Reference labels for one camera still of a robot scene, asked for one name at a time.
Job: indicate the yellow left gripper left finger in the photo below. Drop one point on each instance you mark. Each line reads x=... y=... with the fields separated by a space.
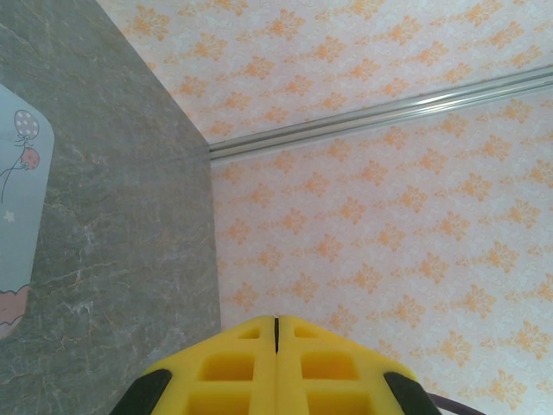
x=233 y=376

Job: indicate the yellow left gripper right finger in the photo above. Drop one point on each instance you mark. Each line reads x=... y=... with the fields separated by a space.
x=328 y=376

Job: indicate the blue cartoon tin box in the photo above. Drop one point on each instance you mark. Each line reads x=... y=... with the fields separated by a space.
x=21 y=194

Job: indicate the aluminium frame post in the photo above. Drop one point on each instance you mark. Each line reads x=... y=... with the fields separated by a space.
x=389 y=111

